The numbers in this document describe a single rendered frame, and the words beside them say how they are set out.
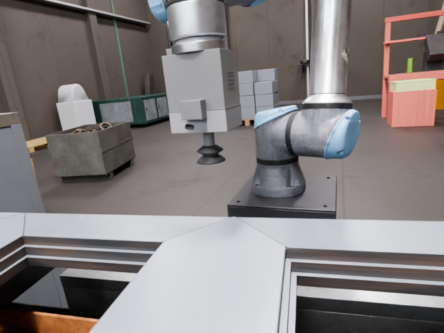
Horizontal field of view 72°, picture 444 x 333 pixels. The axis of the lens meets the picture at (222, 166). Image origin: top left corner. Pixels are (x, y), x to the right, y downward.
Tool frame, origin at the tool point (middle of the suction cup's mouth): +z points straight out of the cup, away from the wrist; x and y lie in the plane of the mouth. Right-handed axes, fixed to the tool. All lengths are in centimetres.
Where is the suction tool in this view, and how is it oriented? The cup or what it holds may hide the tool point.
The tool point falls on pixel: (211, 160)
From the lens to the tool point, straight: 45.5
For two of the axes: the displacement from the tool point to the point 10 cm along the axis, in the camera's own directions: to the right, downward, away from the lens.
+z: 0.9, 9.6, 2.6
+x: 3.7, -2.8, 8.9
